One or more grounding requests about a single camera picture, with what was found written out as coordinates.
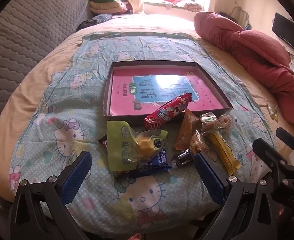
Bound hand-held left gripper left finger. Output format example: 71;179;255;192
8;151;94;240

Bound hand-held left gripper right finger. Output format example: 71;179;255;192
194;153;287;240

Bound clear brown snack packet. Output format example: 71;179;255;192
189;132;208;155

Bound green snack packet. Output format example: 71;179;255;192
106;120;168;173

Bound round biscuit packet green label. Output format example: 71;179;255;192
199;113;232;135

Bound red snack packet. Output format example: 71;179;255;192
144;93;192;130

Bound shallow cardboard box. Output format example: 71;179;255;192
102;60;233;124

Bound yellow snack bar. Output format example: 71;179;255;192
207;130;241;176

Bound yellow wrapped candy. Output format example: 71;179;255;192
267;104;279;123

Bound orange snack packet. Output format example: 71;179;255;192
175;109;202;150

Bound blue snack packet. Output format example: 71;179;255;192
116;145;170;179

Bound cartoon cat printed blanket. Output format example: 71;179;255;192
8;31;278;234

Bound pink book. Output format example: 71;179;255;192
109;67;228;117

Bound red quilt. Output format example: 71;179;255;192
194;11;294;130

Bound black television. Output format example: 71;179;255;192
272;12;294;54

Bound grey quilted headboard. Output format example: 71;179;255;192
0;0;91;180

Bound dark patterned cloth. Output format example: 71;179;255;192
77;14;112;32

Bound clothes on window sill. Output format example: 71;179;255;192
162;0;203;12

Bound stack of folded clothes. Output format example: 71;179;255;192
88;0;137;15

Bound wall cable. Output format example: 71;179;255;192
230;6;251;28

